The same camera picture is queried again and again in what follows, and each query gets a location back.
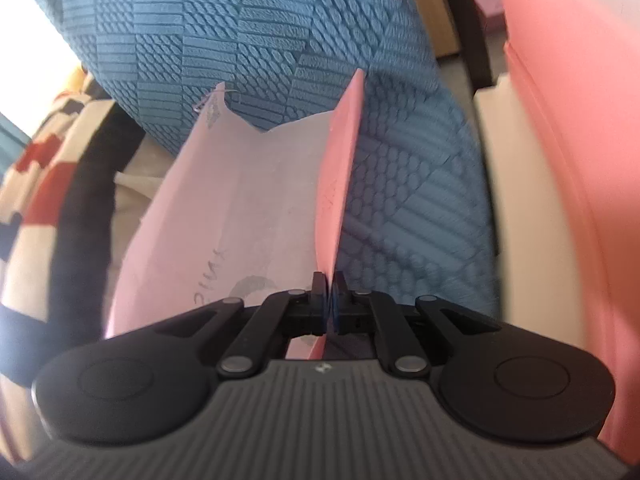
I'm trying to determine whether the pink cloth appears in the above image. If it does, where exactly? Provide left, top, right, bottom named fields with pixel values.
left=102, top=69, right=367, bottom=361

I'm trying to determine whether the blue textured cushion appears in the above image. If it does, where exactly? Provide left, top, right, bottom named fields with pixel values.
left=10, top=0, right=501, bottom=321

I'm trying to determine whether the cream folding chair black frame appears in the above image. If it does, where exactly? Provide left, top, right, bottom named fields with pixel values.
left=430, top=0, right=621, bottom=341

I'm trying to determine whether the pink cardboard box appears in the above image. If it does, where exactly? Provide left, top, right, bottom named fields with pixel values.
left=492, top=0, right=640, bottom=461

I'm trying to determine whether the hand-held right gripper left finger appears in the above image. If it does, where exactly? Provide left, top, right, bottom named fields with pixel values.
left=152, top=271, right=331, bottom=379

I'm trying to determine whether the black white red printed blanket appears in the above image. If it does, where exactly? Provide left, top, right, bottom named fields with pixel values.
left=0, top=67, right=166, bottom=386

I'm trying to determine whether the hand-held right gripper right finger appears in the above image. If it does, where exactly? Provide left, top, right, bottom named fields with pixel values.
left=331, top=271, right=501, bottom=379

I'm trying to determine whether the brown cardboard box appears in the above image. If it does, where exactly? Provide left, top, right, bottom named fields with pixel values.
left=400, top=0, right=461, bottom=58

